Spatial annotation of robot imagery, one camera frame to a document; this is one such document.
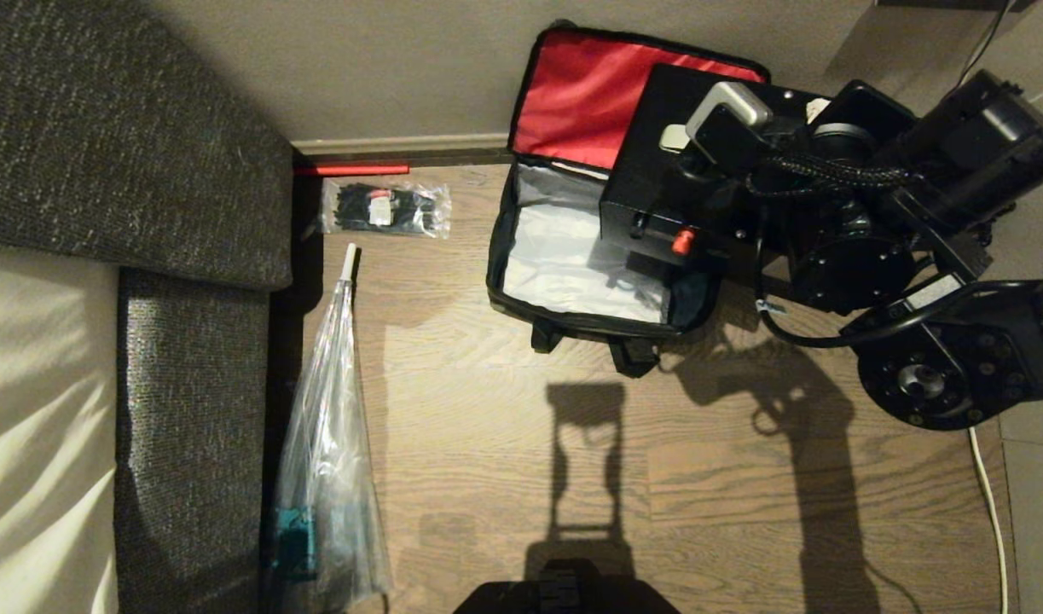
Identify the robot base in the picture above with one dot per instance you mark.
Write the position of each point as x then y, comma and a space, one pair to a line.
564, 593

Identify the white sofa cushion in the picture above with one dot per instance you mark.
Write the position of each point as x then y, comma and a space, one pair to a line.
35, 409

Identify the red strip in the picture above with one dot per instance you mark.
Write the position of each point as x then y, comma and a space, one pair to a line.
350, 170

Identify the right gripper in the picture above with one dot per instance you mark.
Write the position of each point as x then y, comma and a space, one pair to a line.
756, 200

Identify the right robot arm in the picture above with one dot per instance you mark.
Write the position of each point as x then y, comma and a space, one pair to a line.
956, 162

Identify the bag lid with red lining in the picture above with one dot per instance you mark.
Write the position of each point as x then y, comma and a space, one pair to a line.
581, 94

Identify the clear plastic umbrella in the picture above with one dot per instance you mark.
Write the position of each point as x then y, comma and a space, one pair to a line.
329, 477

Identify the black red insulated bag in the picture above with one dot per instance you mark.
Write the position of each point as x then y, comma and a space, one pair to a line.
564, 256

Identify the dark grey fabric sofa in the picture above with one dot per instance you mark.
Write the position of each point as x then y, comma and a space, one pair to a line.
129, 153

